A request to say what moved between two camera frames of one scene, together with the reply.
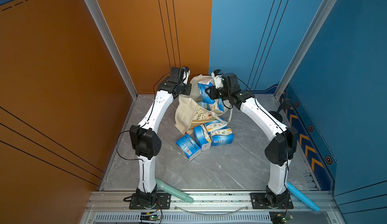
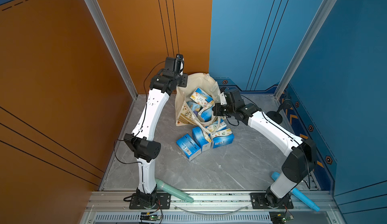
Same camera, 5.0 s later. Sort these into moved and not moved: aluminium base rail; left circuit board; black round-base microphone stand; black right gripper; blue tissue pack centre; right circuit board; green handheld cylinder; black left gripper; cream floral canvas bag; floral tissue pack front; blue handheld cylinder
Moved: black right gripper; cream floral canvas bag; floral tissue pack front; black left gripper
Not moved: green handheld cylinder; blue handheld cylinder; aluminium base rail; right circuit board; blue tissue pack centre; left circuit board; black round-base microphone stand
